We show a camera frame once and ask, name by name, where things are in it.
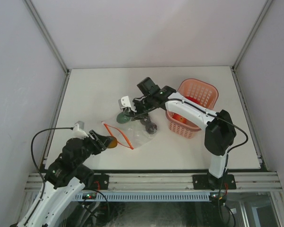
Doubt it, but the dark green fake fruit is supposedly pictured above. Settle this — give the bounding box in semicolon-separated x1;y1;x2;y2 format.
116;112;132;124

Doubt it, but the right aluminium frame post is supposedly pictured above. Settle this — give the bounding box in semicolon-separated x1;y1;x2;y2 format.
232;0;274;71

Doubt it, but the clear zip top bag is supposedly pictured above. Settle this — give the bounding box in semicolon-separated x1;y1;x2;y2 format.
102;114;158;150

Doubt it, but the grey slotted cable duct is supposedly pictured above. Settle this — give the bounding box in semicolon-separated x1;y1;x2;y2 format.
73;192;211;202

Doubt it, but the red yellow fake peach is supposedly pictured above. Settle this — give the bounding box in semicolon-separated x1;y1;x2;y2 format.
185;96;200;105

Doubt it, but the pink plastic basket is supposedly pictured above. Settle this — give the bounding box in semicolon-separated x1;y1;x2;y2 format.
165;79;219;139

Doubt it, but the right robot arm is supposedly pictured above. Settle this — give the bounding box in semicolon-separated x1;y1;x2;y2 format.
130;77;237;189

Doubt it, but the red fake apple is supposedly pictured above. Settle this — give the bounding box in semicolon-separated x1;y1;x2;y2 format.
172;113;187;124

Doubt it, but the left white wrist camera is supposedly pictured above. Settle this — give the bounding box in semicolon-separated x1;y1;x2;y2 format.
72;121;88;139

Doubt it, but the black fake fruit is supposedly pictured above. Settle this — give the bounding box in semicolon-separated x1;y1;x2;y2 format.
140;116;151;126
145;122;158;135

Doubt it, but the brown fake fruit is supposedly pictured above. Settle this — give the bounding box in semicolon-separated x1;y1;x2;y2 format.
107;136;118;149

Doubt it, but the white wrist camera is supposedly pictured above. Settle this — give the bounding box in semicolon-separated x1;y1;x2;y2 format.
72;121;88;139
118;96;136;112

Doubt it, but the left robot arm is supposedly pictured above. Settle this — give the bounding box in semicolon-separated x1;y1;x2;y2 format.
15;130;117;227

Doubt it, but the left black camera cable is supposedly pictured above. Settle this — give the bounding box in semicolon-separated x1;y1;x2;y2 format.
30;127;74;190

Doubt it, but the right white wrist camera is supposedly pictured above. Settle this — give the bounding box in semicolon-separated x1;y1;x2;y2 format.
118;96;136;112

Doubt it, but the aluminium front rail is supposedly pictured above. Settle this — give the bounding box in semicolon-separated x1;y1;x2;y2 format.
25;171;284;192

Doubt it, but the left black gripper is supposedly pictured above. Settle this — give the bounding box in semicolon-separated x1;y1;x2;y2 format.
74;129;113;167

